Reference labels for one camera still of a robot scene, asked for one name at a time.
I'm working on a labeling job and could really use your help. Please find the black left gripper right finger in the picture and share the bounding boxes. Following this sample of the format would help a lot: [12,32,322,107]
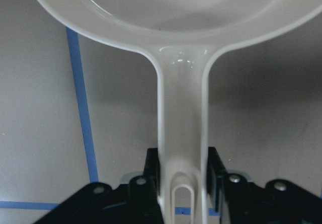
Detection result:
[206,147,321,223]

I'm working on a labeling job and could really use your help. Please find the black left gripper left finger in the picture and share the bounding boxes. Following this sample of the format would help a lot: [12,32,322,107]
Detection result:
[36,148,164,223]

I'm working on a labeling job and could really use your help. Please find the beige plastic dustpan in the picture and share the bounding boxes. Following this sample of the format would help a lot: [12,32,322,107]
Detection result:
[37,0,321,223]

